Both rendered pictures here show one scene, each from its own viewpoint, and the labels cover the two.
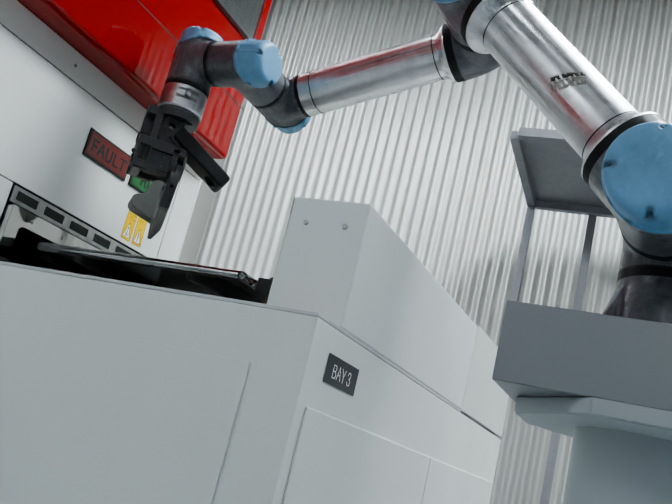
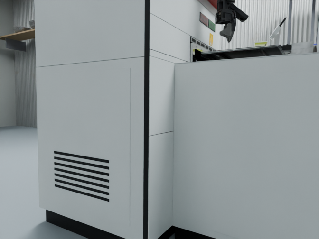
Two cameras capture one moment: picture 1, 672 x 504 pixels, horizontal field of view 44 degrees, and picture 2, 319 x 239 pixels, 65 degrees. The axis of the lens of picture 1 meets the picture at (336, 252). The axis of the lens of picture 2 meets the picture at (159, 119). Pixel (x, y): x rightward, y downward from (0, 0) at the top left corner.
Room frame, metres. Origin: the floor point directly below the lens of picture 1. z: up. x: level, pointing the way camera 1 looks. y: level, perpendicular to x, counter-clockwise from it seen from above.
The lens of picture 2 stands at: (-0.05, 0.52, 0.65)
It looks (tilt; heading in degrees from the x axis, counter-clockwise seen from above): 4 degrees down; 5
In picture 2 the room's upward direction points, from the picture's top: 1 degrees clockwise
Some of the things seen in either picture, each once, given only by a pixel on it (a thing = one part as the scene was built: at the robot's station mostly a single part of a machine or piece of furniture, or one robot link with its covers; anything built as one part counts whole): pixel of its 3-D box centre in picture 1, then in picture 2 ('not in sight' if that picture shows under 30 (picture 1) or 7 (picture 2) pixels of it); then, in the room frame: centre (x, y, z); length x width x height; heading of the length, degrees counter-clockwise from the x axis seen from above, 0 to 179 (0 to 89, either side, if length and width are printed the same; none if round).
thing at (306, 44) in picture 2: not in sight; (302, 46); (1.10, 0.02, 0.89); 0.08 x 0.03 x 0.03; 65
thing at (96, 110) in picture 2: not in sight; (137, 142); (1.41, 0.79, 0.41); 0.82 x 0.70 x 0.82; 155
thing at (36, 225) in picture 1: (91, 276); (206, 59); (1.42, 0.40, 0.89); 0.44 x 0.02 x 0.10; 155
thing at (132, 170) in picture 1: (163, 147); (226, 12); (1.30, 0.32, 1.11); 0.09 x 0.08 x 0.12; 109
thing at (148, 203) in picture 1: (148, 206); (227, 32); (1.28, 0.31, 1.01); 0.06 x 0.03 x 0.09; 109
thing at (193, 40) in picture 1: (196, 63); not in sight; (1.30, 0.31, 1.27); 0.09 x 0.08 x 0.11; 60
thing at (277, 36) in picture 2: not in sight; (275, 38); (1.51, 0.00, 1.03); 0.06 x 0.04 x 0.13; 65
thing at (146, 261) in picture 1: (135, 260); (238, 50); (1.18, 0.28, 0.90); 0.37 x 0.01 x 0.01; 65
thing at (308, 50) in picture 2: not in sight; (303, 58); (1.24, -0.05, 0.87); 0.36 x 0.08 x 0.03; 155
